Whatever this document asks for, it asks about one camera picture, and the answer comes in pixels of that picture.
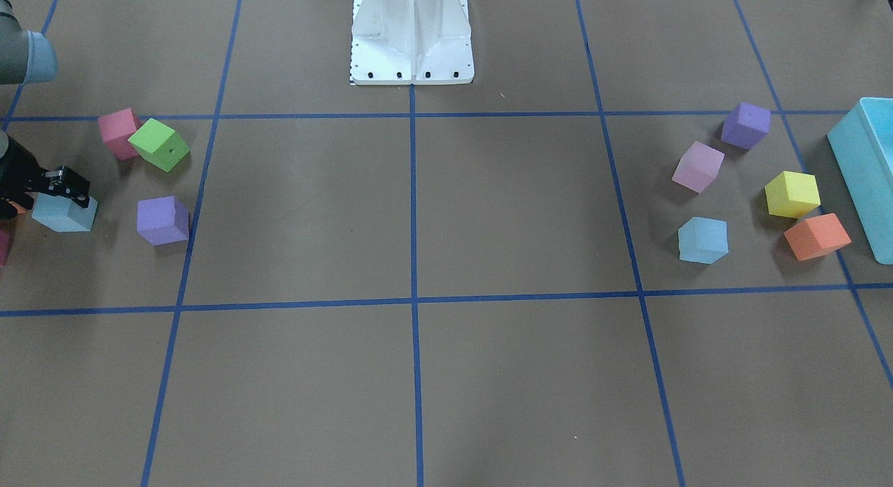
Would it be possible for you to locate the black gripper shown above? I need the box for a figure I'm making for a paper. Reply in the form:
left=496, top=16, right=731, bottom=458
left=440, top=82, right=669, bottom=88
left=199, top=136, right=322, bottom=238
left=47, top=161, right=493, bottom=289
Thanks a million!
left=1, top=131, right=91, bottom=211

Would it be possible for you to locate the light blue foam block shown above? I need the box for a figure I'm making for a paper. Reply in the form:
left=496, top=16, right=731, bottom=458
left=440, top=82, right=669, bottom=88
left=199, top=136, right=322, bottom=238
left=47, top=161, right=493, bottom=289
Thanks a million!
left=31, top=193, right=98, bottom=232
left=678, top=217, right=728, bottom=264

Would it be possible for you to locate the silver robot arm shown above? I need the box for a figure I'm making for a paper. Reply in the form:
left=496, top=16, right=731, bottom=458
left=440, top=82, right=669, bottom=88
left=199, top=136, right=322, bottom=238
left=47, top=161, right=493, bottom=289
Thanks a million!
left=1, top=0, right=91, bottom=222

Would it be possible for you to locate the orange block near pink bin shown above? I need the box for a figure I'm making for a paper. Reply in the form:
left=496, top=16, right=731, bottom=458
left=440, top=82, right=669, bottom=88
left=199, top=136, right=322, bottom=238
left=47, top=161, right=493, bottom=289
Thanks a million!
left=0, top=199, right=27, bottom=222

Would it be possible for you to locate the red-pink foam block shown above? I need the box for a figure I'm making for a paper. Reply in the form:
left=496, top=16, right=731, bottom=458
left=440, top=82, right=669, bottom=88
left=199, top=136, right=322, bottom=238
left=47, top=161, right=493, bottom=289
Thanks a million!
left=98, top=108, right=142, bottom=160

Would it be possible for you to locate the magenta block near pink bin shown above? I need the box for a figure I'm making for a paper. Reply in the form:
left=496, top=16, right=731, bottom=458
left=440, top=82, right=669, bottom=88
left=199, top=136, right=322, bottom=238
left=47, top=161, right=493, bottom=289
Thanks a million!
left=0, top=228, right=12, bottom=268

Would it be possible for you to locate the purple block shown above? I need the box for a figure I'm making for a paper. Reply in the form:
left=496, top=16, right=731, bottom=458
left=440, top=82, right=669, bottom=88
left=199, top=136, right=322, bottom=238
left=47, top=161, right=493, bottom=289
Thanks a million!
left=136, top=197, right=190, bottom=246
left=720, top=102, right=772, bottom=150

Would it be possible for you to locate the green foam block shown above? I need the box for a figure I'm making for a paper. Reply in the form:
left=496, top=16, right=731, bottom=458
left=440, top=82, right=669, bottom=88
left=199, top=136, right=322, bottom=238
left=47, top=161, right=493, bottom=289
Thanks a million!
left=128, top=118, right=190, bottom=172

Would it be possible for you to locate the light pink foam block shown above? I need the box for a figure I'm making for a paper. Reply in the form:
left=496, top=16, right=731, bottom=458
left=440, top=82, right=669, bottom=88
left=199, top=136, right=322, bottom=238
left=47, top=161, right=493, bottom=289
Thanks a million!
left=672, top=141, right=725, bottom=194

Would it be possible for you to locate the yellow foam block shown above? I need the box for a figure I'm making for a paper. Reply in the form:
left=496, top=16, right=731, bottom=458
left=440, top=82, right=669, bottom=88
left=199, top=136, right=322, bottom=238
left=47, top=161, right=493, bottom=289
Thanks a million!
left=763, top=170, right=822, bottom=219

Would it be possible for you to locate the orange block near cyan bin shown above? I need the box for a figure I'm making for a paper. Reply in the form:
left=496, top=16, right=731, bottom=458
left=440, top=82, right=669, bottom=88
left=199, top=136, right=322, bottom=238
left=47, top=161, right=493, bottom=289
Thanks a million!
left=783, top=213, right=852, bottom=261

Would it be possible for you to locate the cyan tray bin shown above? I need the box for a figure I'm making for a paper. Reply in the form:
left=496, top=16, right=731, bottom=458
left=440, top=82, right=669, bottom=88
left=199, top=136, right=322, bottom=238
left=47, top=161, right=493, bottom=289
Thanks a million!
left=827, top=97, right=892, bottom=265

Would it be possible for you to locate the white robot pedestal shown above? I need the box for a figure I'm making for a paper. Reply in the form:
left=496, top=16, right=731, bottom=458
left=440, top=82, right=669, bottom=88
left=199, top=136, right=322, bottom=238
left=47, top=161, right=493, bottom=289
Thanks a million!
left=349, top=0, right=475, bottom=86

